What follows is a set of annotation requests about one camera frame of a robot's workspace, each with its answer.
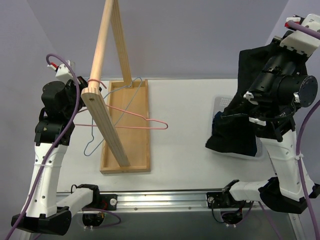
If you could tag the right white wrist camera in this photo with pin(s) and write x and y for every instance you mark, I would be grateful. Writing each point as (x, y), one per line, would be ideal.
(306, 36)

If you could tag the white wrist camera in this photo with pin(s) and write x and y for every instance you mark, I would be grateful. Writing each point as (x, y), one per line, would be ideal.
(306, 36)
(62, 72)

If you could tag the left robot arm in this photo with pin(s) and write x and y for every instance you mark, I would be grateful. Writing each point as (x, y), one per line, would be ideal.
(42, 213)

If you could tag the dark blue denim skirt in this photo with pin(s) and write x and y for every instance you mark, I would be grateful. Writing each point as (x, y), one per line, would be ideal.
(232, 135)

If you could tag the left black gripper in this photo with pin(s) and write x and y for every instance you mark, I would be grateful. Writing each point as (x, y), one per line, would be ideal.
(81, 83)

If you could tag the aluminium mounting rail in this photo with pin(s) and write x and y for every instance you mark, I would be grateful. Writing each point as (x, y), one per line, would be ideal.
(167, 201)

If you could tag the black pleated skirt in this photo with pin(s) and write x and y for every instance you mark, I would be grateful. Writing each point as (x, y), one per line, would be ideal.
(266, 100)

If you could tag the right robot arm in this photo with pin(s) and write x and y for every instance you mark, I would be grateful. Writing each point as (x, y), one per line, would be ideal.
(290, 190)

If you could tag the white plastic basket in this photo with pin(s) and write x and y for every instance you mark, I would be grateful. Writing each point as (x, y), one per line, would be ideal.
(220, 102)

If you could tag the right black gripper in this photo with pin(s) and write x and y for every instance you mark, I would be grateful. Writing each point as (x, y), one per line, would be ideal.
(282, 53)

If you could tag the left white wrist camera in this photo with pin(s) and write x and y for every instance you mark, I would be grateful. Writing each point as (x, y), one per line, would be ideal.
(62, 72)

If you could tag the wooden clothes rack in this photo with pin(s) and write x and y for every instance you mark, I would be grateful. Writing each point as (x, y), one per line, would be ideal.
(121, 116)

